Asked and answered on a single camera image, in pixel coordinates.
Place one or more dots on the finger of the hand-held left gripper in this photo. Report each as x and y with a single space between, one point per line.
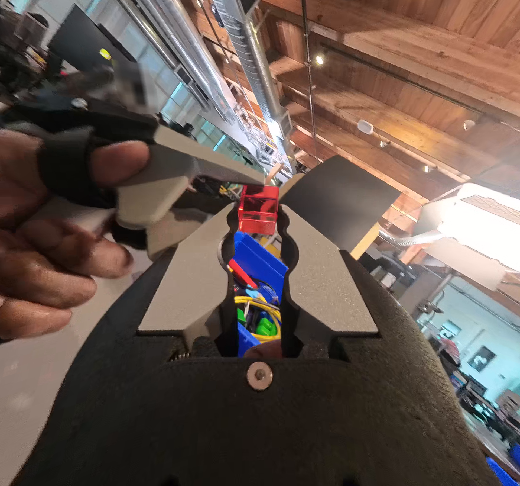
175 173
183 230

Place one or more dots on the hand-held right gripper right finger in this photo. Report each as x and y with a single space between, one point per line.
333 291

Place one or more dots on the person's left hand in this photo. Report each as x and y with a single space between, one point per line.
41 250

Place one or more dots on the ceiling spot light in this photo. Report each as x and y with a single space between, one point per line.
319 59

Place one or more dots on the green plastic block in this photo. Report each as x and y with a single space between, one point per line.
253 321

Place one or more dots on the blue plastic bin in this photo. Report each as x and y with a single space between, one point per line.
260 262

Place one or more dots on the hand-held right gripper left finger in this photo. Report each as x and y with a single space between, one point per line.
183 291

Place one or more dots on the black computer monitor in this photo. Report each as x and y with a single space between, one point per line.
85 43

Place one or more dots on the red marker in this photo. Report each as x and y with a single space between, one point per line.
242 274

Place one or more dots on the red transparent cube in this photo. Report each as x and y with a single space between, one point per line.
258 209

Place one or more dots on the silver ceiling duct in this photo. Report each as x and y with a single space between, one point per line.
162 22
252 47

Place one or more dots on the studio light panel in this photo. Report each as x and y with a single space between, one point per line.
479 226

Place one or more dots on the white ceiling sensor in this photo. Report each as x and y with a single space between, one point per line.
366 126

